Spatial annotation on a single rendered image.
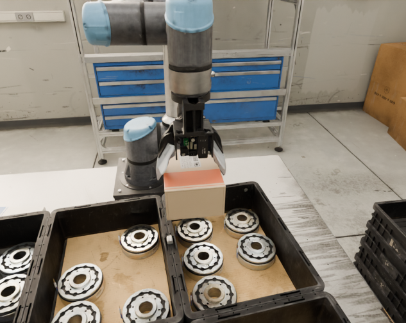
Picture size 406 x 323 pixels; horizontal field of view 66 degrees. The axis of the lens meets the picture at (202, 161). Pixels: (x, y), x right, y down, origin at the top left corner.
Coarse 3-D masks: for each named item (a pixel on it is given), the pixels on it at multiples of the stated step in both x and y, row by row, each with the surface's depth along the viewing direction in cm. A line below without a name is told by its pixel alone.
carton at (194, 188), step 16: (176, 160) 70; (192, 160) 70; (208, 160) 70; (176, 176) 64; (192, 176) 64; (208, 176) 64; (176, 192) 60; (192, 192) 61; (208, 192) 62; (224, 192) 62; (176, 208) 63; (192, 208) 63; (208, 208) 64
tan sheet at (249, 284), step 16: (176, 224) 95; (176, 240) 89; (224, 240) 89; (224, 256) 84; (224, 272) 80; (240, 272) 80; (256, 272) 80; (272, 272) 80; (192, 288) 76; (240, 288) 76; (256, 288) 76; (272, 288) 76; (288, 288) 76
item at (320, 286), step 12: (276, 216) 83; (168, 228) 79; (288, 228) 79; (300, 252) 73; (180, 264) 70; (180, 276) 68; (312, 276) 67; (180, 288) 64; (300, 288) 64; (312, 288) 64; (324, 288) 65; (252, 300) 62; (264, 300) 62; (276, 300) 62; (192, 312) 60; (204, 312) 60; (216, 312) 60
